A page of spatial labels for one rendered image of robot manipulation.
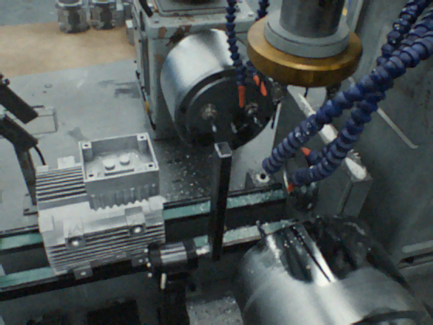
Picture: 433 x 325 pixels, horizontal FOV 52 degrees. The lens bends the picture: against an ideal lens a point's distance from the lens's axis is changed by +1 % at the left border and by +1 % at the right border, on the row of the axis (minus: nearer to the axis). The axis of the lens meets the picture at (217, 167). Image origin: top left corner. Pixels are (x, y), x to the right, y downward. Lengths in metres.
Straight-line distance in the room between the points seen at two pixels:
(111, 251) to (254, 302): 0.28
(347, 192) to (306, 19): 0.30
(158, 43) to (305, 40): 0.55
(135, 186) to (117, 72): 0.93
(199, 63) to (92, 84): 0.66
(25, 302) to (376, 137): 0.74
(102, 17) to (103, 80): 1.77
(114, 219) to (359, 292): 0.41
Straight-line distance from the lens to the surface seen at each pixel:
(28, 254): 0.99
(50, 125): 1.01
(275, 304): 0.63
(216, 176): 0.64
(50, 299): 0.94
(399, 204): 0.89
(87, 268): 0.83
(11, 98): 0.80
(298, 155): 0.92
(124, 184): 0.74
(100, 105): 1.48
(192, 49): 1.05
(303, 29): 0.68
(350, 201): 0.80
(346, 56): 0.70
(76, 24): 3.36
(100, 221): 0.77
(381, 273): 0.65
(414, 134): 0.84
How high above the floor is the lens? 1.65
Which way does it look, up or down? 43 degrees down
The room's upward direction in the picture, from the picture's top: 5 degrees clockwise
